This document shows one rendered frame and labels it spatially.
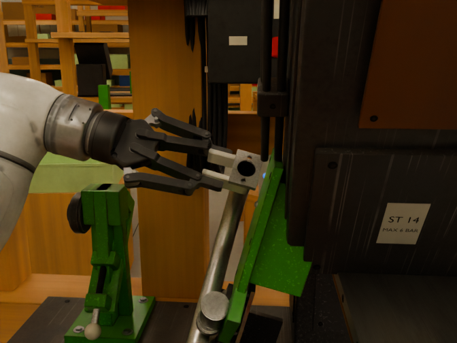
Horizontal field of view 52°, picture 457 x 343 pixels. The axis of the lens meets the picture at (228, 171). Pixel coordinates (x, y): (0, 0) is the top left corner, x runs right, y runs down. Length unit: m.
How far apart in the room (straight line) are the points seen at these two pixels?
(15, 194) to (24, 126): 0.09
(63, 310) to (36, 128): 0.45
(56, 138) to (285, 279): 0.37
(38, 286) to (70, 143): 0.56
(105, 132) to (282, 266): 0.30
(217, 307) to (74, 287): 0.59
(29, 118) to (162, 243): 0.44
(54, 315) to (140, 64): 0.52
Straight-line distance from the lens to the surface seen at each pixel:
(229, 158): 0.69
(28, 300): 1.14
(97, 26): 7.79
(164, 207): 0.98
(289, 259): 0.60
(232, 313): 0.60
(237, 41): 0.81
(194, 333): 0.71
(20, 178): 0.71
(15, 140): 0.70
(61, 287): 1.17
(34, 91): 0.72
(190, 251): 1.01
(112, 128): 0.68
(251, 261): 0.59
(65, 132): 0.69
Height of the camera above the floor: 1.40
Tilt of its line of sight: 14 degrees down
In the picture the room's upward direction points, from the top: straight up
